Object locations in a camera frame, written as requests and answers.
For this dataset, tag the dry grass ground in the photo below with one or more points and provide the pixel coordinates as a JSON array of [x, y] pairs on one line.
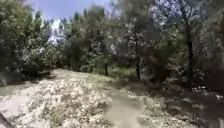
[[70, 100]]

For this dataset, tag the wood of green trees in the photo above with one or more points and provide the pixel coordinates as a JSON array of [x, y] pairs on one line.
[[110, 40]]

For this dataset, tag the pale dirt path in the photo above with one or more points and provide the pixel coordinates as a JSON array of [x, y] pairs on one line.
[[124, 113]]

